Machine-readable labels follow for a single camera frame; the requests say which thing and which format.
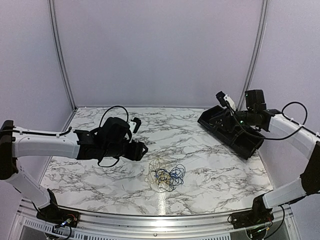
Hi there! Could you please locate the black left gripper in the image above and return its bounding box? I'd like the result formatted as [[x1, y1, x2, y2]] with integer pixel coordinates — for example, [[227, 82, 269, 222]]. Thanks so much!
[[102, 140, 148, 162]]

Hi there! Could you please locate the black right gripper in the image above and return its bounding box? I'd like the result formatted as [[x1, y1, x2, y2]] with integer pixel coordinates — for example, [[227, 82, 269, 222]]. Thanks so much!
[[209, 107, 255, 133]]

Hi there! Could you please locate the yellow cable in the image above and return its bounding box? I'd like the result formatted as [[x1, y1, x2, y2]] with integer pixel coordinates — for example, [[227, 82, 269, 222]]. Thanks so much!
[[147, 157, 173, 192]]

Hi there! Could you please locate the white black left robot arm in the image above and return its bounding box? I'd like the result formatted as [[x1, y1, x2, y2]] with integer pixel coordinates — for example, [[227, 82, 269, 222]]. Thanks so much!
[[0, 117, 148, 223]]

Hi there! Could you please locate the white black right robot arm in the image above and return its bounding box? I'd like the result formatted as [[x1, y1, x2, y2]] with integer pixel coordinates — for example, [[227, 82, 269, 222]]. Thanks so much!
[[199, 89, 320, 224]]

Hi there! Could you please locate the black compartment tray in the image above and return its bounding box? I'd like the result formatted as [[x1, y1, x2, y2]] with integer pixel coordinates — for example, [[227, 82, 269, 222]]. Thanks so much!
[[197, 105, 264, 160]]

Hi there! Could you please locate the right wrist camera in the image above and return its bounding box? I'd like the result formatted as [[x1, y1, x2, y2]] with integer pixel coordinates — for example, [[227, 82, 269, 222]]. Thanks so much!
[[215, 91, 237, 111]]

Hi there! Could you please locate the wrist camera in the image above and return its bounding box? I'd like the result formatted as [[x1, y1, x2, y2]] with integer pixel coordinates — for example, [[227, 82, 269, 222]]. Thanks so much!
[[215, 91, 237, 111], [128, 117, 142, 134]]

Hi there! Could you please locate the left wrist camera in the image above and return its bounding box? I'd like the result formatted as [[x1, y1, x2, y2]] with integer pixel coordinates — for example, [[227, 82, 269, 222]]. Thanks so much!
[[128, 117, 142, 134]]

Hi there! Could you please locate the blue cable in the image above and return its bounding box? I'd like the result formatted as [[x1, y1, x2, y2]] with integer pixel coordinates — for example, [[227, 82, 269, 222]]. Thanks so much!
[[154, 163, 187, 192]]

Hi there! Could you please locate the aluminium right corner post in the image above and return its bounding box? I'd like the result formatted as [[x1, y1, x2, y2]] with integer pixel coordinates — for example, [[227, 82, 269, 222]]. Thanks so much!
[[237, 0, 270, 109]]

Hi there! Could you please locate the aluminium corner post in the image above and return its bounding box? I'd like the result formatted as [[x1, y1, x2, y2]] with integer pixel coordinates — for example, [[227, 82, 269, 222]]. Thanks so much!
[[48, 0, 77, 111], [237, 0, 270, 109]]

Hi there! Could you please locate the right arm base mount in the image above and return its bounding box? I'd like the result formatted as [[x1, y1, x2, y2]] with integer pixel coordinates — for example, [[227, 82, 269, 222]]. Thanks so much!
[[227, 195, 274, 229]]

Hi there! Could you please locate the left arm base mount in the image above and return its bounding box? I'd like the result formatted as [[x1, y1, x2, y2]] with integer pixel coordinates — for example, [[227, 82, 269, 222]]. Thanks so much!
[[34, 189, 80, 228]]

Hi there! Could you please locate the aluminium front table frame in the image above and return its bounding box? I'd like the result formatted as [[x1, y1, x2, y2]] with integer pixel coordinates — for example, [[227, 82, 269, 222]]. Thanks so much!
[[8, 198, 301, 240]]

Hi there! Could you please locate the aluminium left corner post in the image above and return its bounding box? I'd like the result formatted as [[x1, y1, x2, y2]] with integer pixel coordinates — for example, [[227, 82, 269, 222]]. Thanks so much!
[[48, 0, 77, 111]]

